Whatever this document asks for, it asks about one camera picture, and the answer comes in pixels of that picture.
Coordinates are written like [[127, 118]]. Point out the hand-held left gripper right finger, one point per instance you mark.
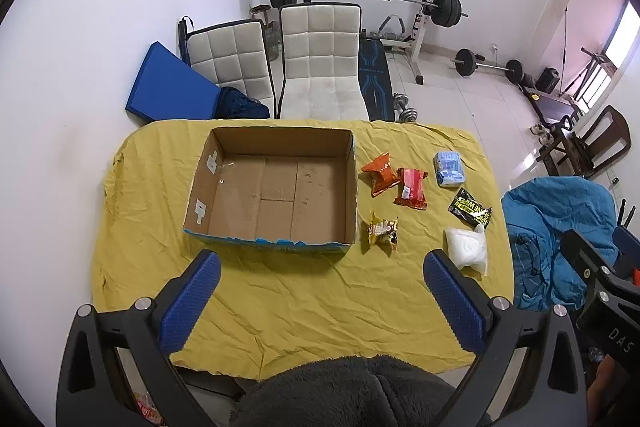
[[455, 302]]

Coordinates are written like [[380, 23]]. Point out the blue foam mat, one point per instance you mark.
[[167, 89]]

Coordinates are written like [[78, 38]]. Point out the small white padded chair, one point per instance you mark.
[[230, 54]]

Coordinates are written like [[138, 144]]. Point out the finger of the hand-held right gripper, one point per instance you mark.
[[585, 249], [629, 239]]

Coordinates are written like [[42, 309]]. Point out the black box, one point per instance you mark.
[[548, 79]]

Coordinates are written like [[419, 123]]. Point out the white plastic bag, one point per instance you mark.
[[467, 249]]

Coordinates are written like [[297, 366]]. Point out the chrome dumbbell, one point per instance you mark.
[[406, 109]]

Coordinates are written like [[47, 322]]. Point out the cardboard box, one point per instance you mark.
[[280, 187]]

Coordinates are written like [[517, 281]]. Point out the black wipes packet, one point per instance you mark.
[[470, 207]]

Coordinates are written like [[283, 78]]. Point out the black tripod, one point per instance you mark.
[[592, 69]]

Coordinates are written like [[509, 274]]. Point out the dark wooden chair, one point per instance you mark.
[[607, 134]]

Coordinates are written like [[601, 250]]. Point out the clear water jug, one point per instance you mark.
[[273, 42]]

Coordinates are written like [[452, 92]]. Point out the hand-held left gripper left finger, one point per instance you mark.
[[192, 302]]

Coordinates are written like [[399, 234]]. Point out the pair of white shoes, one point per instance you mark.
[[541, 131]]

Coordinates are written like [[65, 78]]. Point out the yellow snack packet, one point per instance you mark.
[[382, 229]]

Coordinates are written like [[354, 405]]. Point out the red snack packet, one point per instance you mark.
[[411, 189]]

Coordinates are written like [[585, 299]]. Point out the dark blue cloth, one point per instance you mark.
[[240, 104]]

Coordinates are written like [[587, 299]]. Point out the short barbell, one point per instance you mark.
[[487, 66]]

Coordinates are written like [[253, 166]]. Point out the large white padded chair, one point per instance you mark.
[[320, 57]]

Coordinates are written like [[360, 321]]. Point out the blue blanket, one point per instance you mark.
[[550, 227]]

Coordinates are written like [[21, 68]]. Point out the orange snack packet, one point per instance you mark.
[[381, 174]]

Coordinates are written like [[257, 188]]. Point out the blue tissue pack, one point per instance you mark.
[[448, 168]]

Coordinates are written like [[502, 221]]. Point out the yellow tablecloth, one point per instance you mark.
[[300, 297]]

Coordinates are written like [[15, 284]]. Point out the white barbell rack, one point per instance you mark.
[[430, 7]]

